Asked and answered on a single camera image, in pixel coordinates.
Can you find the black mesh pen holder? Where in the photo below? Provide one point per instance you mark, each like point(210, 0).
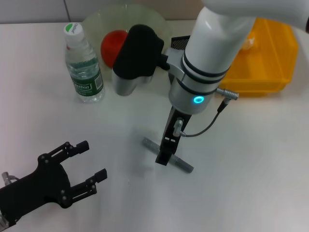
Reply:
point(179, 43)

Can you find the yellow plastic bin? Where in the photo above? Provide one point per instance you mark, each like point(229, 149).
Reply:
point(265, 60)

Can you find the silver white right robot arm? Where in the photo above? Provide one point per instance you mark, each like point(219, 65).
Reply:
point(212, 48)

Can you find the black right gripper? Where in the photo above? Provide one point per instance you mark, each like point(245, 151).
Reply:
point(171, 142)

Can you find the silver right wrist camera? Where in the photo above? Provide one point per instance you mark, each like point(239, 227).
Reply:
point(137, 53)

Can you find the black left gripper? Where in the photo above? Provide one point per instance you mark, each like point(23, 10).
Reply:
point(36, 188)

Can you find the pale green glass fruit bowl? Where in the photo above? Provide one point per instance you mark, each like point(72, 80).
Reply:
point(101, 19)

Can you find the clear green-label water bottle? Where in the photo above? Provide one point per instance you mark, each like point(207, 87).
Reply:
point(84, 77)

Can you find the grey pen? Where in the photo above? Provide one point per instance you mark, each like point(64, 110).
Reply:
point(186, 166)

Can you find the white paper ball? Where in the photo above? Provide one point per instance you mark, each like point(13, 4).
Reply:
point(249, 42)

